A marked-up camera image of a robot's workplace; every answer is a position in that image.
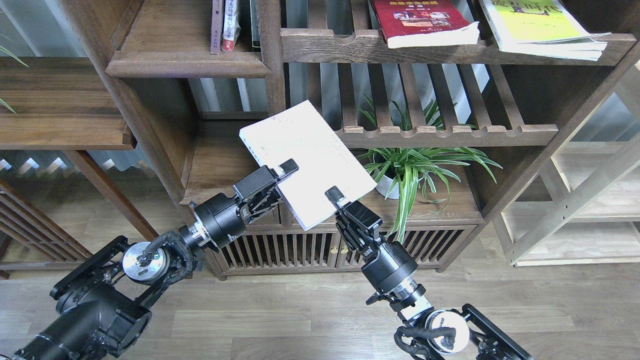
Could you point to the dark upright book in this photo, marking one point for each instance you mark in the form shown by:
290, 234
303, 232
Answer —
254, 26

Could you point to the brown upright book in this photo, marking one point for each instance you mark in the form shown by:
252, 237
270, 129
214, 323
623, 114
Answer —
216, 26

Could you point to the yellow green book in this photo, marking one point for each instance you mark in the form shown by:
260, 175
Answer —
540, 28

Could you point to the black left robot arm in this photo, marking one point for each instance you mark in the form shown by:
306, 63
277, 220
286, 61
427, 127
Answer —
104, 305

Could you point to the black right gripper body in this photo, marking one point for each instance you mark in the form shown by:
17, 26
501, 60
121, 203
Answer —
388, 267

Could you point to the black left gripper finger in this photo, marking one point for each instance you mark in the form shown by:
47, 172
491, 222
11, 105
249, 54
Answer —
287, 168

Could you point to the right slatted cabinet door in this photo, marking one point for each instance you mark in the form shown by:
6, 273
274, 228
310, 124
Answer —
432, 247

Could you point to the left slatted cabinet door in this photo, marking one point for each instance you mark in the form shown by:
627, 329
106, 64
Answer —
280, 252

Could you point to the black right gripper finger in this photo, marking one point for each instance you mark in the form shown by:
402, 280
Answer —
335, 197

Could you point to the white plant pot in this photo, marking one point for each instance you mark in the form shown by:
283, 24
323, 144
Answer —
386, 186

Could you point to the white red upright book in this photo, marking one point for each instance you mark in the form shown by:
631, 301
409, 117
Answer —
230, 25

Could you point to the dark wooden bookshelf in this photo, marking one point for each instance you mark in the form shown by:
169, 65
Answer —
185, 106

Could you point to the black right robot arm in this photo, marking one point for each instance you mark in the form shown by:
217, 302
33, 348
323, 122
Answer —
426, 333

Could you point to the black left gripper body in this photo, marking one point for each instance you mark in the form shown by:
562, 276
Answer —
222, 219

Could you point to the slatted cabinet door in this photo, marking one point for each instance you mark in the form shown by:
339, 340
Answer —
280, 252
432, 247

